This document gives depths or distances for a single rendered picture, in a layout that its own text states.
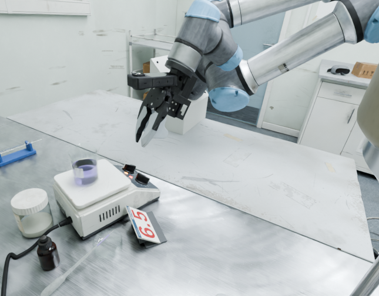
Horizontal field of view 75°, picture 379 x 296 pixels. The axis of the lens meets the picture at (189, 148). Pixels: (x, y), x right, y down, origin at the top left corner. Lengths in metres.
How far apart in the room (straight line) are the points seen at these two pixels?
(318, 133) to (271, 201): 2.16
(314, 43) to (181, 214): 0.55
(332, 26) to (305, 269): 0.57
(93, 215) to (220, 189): 0.33
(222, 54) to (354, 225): 0.53
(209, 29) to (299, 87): 2.72
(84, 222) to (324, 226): 0.54
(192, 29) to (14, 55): 1.61
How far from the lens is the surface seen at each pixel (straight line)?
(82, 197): 0.52
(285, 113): 3.38
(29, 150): 0.87
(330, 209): 0.75
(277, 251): 0.58
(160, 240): 0.54
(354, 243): 0.69
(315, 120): 2.77
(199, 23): 0.62
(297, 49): 0.76
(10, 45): 2.06
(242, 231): 0.59
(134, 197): 0.56
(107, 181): 0.55
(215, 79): 0.79
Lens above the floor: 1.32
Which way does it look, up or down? 30 degrees down
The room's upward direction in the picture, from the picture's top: 6 degrees clockwise
